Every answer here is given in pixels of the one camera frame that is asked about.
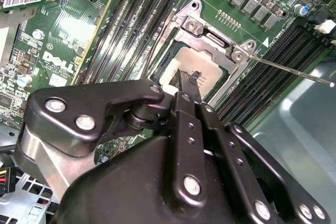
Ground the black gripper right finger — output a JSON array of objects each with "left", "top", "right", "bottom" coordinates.
[{"left": 192, "top": 70, "right": 332, "bottom": 224}]

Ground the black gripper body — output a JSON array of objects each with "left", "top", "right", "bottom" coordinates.
[{"left": 56, "top": 134, "right": 250, "bottom": 224}]

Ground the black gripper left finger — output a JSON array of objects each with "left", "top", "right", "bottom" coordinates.
[{"left": 14, "top": 69, "right": 211, "bottom": 210}]

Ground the silver CPU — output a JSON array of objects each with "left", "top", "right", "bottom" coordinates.
[{"left": 157, "top": 47, "right": 230, "bottom": 104}]

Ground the metal locking lever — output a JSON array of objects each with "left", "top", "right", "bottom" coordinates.
[
  {"left": 248, "top": 55, "right": 335, "bottom": 88},
  {"left": 143, "top": 8, "right": 179, "bottom": 79}
]

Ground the metal socket cover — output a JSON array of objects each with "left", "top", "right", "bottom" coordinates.
[{"left": 148, "top": 28, "right": 249, "bottom": 105}]

